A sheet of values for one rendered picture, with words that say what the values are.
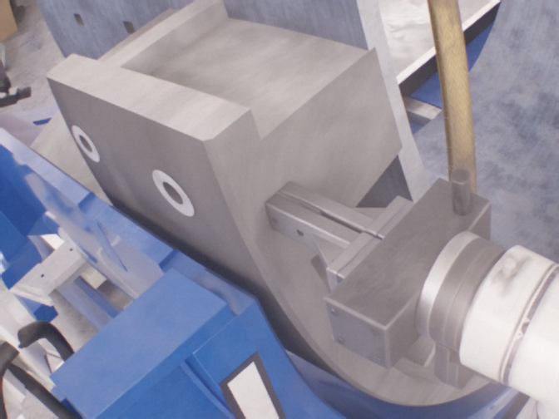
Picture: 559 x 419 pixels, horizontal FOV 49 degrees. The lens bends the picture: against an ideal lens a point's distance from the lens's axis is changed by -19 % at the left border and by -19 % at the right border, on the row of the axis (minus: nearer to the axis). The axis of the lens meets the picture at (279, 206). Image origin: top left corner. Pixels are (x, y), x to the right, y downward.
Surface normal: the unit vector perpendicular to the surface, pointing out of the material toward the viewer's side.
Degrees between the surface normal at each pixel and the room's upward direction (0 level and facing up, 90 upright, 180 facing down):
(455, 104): 83
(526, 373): 76
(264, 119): 3
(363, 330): 90
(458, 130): 82
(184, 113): 2
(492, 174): 5
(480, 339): 66
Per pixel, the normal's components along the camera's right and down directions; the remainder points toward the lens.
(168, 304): -0.20, -0.73
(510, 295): -0.45, -0.43
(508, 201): -0.02, -0.86
